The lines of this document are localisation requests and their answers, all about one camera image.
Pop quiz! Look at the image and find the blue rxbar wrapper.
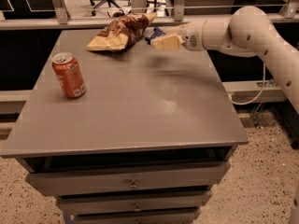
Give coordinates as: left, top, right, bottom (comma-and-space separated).
145, 27, 165, 44

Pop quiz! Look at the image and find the white cable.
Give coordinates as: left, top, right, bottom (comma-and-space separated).
228, 63, 268, 106

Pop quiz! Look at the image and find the red soda can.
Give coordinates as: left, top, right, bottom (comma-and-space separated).
52, 52, 86, 99

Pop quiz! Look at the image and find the grey metal railing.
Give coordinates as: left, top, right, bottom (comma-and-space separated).
0, 0, 299, 32

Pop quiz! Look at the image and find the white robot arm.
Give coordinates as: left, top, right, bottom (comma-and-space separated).
153, 7, 299, 224

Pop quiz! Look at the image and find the brown chip bag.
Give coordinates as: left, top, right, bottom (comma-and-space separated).
87, 12, 157, 51

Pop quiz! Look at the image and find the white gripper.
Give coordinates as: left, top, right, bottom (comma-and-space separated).
150, 21, 205, 51

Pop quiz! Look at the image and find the grey drawer cabinet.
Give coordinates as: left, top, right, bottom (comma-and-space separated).
2, 30, 249, 224

